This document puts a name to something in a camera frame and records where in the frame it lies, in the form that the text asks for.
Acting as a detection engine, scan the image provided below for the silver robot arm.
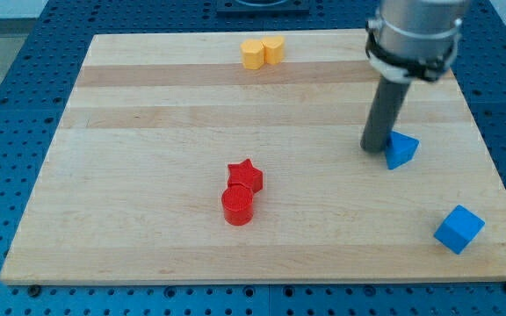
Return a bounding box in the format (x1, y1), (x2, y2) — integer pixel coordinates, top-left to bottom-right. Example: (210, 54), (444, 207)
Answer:
(365, 0), (471, 84)

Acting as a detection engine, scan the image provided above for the blue triangle block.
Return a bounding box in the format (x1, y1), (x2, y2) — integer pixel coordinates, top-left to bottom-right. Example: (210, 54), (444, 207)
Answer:
(385, 131), (420, 169)

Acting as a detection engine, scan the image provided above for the blue cube block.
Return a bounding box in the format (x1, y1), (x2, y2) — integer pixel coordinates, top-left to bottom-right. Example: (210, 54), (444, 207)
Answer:
(434, 205), (485, 255)

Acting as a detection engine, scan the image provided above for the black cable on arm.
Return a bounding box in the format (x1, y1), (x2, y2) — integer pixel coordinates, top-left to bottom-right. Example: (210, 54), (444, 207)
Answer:
(365, 17), (461, 83)

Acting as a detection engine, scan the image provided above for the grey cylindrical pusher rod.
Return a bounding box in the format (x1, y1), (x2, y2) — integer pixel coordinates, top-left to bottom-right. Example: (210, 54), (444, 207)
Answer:
(360, 76), (410, 154)

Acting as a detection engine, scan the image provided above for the red star block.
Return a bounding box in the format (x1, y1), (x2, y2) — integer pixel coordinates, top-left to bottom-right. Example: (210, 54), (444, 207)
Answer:
(227, 159), (264, 193)

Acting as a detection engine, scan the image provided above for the wooden board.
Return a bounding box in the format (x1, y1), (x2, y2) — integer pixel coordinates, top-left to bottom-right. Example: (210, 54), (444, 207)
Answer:
(0, 29), (506, 285)

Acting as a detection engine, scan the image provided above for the red cylinder block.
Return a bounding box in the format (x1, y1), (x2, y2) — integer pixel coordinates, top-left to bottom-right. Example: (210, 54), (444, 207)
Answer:
(221, 184), (254, 226)

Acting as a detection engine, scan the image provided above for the yellow pentagon block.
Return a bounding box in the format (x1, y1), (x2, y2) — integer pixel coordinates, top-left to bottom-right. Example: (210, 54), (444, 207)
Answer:
(240, 39), (264, 70)

